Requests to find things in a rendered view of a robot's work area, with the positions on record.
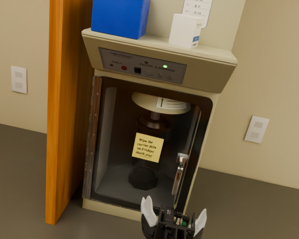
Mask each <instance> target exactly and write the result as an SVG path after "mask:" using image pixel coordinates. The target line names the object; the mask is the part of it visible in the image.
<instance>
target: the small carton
mask: <svg viewBox="0 0 299 239"><path fill-rule="evenodd" d="M202 24H203V18H199V17H194V16H189V15H185V14H174V17H173V21H172V27H171V32H170V37H169V42H168V43H169V44H172V45H176V46H181V47H185V48H189V49H191V48H194V47H197V44H198V40H199V36H200V32H201V27H202Z"/></svg>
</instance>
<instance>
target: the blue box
mask: <svg viewBox="0 0 299 239"><path fill-rule="evenodd" d="M149 8H150V0H93V10H92V22H91V30H92V31H95V32H100V33H105V34H110V35H115V36H120V37H126V38H131V39H139V38H140V37H141V36H143V35H144V34H145V33H146V27H147V21H148V14H149Z"/></svg>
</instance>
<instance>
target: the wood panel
mask: <svg viewBox="0 0 299 239"><path fill-rule="evenodd" d="M92 10H93V0H49V49H48V98H47V169H46V218H45V223H48V224H52V225H55V224H56V222H57V221H58V219H59V217H60V216H61V214H62V212H63V211H64V209H65V207H66V206H67V204H68V203H69V201H70V199H71V198H72V196H73V194H74V193H75V191H76V189H77V188H78V186H79V184H80V183H81V181H82V179H83V178H84V165H85V154H86V143H87V132H88V121H89V110H90V99H91V88H92V77H93V76H94V69H95V68H93V67H92V66H91V62H90V59H89V56H88V53H87V50H86V47H85V44H84V40H83V37H82V34H81V33H82V31H83V30H84V29H88V28H91V22H92Z"/></svg>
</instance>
